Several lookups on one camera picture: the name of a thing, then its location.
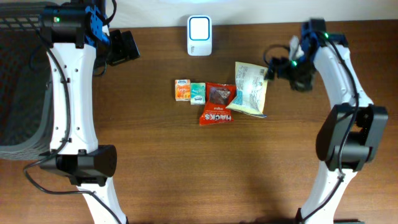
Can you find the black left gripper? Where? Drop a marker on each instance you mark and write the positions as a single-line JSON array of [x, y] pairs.
[[127, 46]]

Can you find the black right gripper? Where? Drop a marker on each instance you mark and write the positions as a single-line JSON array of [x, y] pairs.
[[303, 79]]

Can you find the orange tissue pack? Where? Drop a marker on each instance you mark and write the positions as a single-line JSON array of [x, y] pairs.
[[182, 90]]

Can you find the green tissue pack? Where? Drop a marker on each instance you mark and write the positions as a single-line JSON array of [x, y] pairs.
[[197, 94]]

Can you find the red Hacks candy bag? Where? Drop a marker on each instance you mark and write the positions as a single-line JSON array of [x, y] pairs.
[[218, 97]]

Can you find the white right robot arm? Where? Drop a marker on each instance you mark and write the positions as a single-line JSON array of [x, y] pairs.
[[352, 132]]

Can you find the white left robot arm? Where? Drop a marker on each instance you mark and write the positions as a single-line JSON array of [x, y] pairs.
[[78, 40]]

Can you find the white barcode scanner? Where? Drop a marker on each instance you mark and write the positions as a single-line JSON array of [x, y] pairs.
[[199, 35]]

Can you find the dark grey plastic basket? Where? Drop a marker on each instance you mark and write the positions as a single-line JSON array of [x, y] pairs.
[[26, 83]]

